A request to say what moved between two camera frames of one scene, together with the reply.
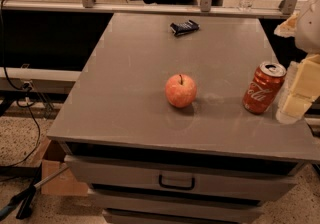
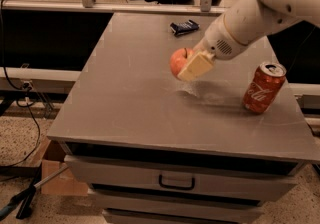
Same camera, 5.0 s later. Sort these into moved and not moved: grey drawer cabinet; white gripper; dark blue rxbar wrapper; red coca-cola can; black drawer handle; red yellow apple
Moved: red yellow apple; white gripper
Not moved: red coca-cola can; black drawer handle; grey drawer cabinet; dark blue rxbar wrapper
